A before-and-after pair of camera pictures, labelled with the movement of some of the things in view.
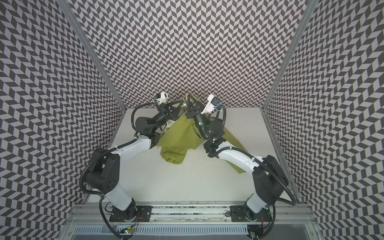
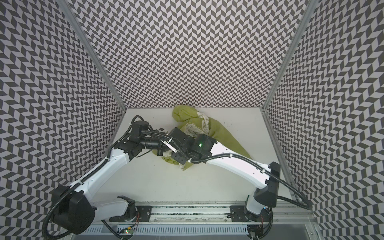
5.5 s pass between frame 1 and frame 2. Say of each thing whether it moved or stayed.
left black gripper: moved
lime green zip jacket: moved
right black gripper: moved
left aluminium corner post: stayed
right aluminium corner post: stayed
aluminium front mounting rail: stayed
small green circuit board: stayed
